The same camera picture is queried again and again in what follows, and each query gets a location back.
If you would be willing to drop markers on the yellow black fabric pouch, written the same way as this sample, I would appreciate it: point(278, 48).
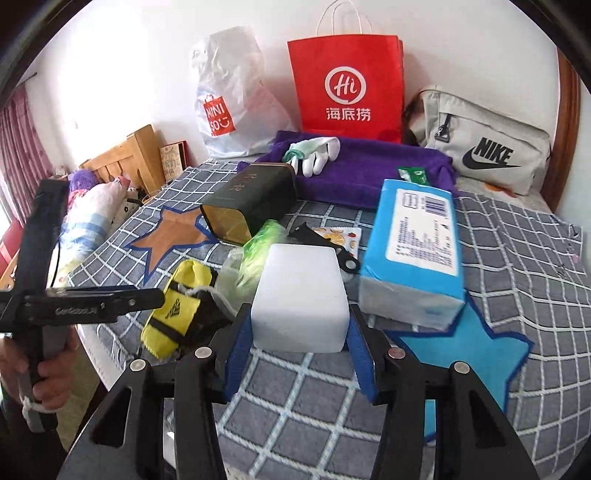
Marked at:
point(189, 315)

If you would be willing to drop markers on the grey Nike waist bag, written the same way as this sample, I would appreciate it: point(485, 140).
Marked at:
point(483, 144)

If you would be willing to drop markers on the pink curtain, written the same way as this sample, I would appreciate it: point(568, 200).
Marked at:
point(24, 162)

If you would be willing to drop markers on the purple towel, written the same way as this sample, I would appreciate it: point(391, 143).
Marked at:
point(355, 179)

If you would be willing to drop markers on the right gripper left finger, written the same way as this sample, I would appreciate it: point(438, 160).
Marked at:
point(241, 342)

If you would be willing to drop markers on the small picture frame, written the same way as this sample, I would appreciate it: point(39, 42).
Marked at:
point(174, 159)

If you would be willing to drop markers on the orange star patch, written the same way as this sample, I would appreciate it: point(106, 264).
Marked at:
point(174, 229)

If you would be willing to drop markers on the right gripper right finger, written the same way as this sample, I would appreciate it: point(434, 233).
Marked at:
point(359, 341)

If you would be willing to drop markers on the green snack packet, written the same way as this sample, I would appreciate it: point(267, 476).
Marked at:
point(416, 175)

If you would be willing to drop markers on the dark green tin box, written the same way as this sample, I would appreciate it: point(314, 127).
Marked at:
point(237, 210)

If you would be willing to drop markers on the green wipes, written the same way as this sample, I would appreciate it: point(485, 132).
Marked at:
point(240, 273)

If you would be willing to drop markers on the blue tissue pack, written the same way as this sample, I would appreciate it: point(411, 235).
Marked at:
point(412, 270)

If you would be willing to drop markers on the purple plush toy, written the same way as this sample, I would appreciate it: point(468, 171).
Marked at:
point(82, 179)

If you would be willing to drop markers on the wooden chair frame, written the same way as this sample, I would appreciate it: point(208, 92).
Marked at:
point(566, 135)

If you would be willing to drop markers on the person's left hand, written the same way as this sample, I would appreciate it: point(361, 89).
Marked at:
point(54, 389)

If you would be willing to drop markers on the red paper shopping bag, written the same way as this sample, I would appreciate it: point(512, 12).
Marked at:
point(350, 85)

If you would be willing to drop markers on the wooden headboard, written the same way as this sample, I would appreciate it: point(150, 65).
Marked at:
point(137, 158)

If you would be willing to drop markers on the white glove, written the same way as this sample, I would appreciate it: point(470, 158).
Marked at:
point(309, 157)

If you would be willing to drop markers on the white plush pillow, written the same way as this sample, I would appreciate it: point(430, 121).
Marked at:
point(92, 219)

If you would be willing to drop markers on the white sponge block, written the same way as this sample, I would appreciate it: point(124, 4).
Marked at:
point(300, 304)

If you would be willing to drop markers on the white Miniso plastic bag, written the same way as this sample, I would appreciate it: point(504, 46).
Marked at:
point(237, 115)

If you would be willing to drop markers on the orange fruit print packet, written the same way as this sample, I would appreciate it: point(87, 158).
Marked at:
point(348, 238)

